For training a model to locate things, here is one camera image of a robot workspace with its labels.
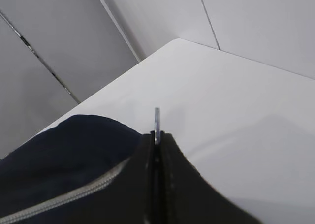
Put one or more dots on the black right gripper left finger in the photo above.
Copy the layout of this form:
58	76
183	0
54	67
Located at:
126	200

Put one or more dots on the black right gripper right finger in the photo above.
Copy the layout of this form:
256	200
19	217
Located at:
189	198

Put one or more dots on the navy blue lunch bag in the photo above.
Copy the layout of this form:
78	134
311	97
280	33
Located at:
78	157

